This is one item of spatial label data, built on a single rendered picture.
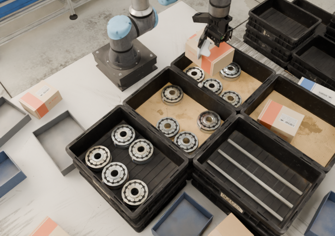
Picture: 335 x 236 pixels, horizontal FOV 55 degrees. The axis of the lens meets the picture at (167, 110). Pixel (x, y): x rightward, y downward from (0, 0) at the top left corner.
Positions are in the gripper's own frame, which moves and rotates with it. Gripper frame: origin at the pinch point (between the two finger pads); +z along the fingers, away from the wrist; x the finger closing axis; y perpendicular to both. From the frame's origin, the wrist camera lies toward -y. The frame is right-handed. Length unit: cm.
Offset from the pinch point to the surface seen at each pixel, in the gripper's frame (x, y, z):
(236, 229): -38, 53, 23
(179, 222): -48, 35, 39
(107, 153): -55, -2, 24
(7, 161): -89, -38, 40
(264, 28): 87, -26, 56
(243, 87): 15.4, 11.1, 26.6
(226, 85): 10.1, 4.7, 26.7
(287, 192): -12, 57, 27
